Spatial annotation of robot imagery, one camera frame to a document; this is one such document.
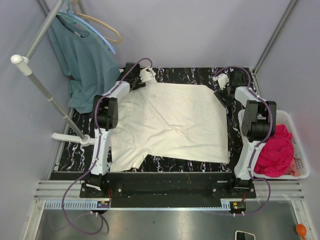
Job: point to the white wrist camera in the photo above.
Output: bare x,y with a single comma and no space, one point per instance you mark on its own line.
147,74
222,80

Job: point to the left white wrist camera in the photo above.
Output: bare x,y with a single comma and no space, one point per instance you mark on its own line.
147,74

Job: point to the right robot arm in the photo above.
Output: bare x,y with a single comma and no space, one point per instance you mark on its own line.
257,124

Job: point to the aluminium corner frame post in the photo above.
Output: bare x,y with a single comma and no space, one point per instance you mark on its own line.
275,34

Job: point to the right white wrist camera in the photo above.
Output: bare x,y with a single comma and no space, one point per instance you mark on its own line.
222,80

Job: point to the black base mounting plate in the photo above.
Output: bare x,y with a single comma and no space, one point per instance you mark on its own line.
167,189

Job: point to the smartphone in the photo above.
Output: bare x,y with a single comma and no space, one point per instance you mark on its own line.
242,235

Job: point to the white laundry basket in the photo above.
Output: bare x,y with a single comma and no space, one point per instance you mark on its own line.
300,159

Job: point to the green hanger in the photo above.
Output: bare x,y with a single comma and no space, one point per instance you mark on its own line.
72,18

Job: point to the white cable duct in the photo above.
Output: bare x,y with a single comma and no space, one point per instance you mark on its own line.
77,204

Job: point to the tan wooden hanger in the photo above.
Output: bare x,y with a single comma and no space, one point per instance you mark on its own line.
79,10

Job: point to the pink t shirt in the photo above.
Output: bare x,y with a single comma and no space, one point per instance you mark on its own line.
277,155

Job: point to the teal t shirt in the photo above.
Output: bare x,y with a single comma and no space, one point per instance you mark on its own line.
85,58

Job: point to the orange maraca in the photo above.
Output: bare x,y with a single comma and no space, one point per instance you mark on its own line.
301,231

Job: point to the white t shirt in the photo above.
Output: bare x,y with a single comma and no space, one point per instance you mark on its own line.
182,121

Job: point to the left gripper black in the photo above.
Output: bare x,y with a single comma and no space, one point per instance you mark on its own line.
139,84

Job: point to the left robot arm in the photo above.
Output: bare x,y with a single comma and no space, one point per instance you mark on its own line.
105,117

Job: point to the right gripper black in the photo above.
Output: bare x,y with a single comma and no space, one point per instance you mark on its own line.
220,94

